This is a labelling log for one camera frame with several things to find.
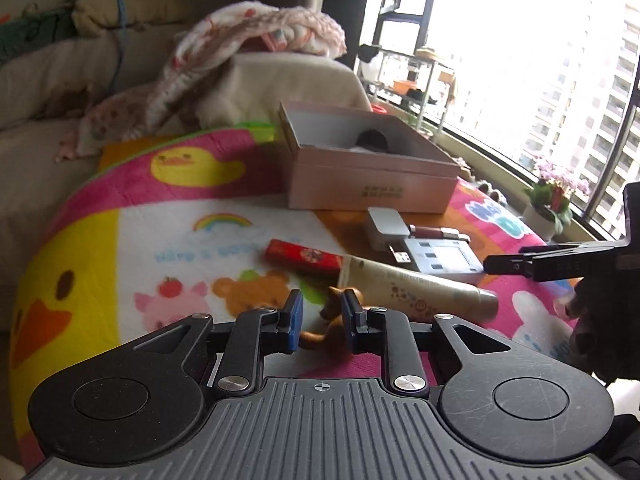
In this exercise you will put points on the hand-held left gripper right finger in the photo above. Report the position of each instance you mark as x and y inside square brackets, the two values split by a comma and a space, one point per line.
[352, 320]

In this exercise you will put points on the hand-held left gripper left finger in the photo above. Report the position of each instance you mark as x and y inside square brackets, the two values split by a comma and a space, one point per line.
[295, 320]

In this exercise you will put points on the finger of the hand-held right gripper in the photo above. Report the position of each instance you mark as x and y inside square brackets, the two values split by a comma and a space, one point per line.
[550, 262]
[634, 210]

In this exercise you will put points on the brown deer figurine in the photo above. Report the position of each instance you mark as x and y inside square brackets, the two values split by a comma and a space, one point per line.
[332, 310]

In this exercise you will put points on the red lighter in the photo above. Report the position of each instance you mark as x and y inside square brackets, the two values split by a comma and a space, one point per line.
[305, 257]

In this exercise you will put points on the cream cosmetic tube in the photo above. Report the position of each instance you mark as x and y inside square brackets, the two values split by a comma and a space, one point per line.
[415, 290]

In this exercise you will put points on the white cube charger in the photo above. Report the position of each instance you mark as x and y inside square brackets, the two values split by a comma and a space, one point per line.
[387, 222]

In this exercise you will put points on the white device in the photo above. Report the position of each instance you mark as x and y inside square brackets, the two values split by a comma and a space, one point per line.
[440, 260]

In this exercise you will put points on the red and silver flash drive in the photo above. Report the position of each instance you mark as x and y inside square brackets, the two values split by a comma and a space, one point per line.
[430, 233]

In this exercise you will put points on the pink cardboard box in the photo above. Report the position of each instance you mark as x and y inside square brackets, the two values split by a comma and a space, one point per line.
[370, 185]

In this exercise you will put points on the potted pink flower plant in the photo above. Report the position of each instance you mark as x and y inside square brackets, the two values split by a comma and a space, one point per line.
[542, 215]

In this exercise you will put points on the colourful cartoon play mat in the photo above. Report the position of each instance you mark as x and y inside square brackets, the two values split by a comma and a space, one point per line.
[150, 240]

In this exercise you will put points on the metal shelf rack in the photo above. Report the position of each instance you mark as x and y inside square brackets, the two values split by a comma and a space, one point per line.
[424, 100]

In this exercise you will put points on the orange plastic basin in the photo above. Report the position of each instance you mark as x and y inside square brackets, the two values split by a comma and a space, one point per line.
[404, 85]

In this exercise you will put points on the beige covered sofa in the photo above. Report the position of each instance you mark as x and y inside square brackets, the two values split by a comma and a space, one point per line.
[280, 85]

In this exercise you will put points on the beige hat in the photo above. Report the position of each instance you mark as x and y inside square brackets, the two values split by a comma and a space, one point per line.
[426, 52]

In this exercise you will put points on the black cloth on rack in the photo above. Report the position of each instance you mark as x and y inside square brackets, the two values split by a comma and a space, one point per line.
[369, 52]

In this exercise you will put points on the pink printed blanket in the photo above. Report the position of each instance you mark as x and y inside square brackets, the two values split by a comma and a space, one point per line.
[280, 25]

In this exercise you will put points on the green plush toy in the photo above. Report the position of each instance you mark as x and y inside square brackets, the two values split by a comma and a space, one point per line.
[30, 35]

